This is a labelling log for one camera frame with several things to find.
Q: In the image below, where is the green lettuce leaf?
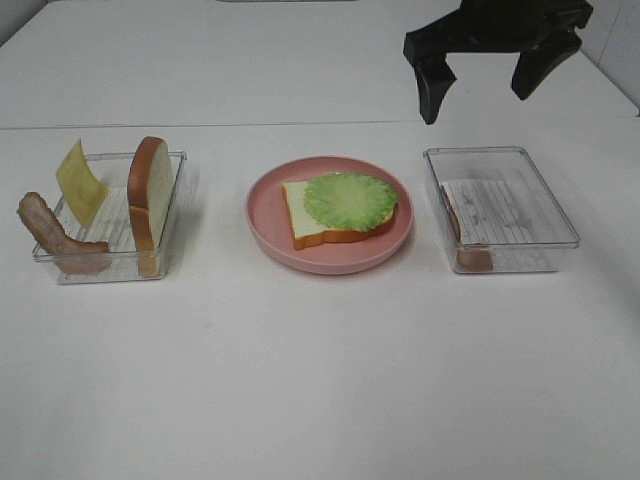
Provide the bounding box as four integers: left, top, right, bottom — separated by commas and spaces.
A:
303, 172, 397, 232

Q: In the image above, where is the red ham slice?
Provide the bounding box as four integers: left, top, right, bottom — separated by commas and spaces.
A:
440, 186, 493, 273

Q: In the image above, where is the pink round plate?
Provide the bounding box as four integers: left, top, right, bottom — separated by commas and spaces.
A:
245, 156, 414, 275

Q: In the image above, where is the bread slice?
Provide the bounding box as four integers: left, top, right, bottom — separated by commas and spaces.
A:
127, 136, 174, 278
282, 180, 396, 250

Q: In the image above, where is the right clear plastic container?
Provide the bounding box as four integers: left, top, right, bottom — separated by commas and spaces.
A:
423, 146, 580, 274

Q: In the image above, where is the yellow cheese slice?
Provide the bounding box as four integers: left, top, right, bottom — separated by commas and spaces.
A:
56, 139, 109, 227

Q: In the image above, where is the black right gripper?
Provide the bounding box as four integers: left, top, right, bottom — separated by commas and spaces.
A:
403, 1, 594, 125

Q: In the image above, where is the clear plastic container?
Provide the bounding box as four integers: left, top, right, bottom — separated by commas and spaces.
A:
32, 151, 187, 285
423, 146, 580, 274

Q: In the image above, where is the wavy bacon strip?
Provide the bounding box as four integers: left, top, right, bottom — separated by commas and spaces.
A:
17, 192, 111, 275

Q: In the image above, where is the left clear plastic container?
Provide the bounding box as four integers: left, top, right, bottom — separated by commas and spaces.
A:
32, 151, 187, 285

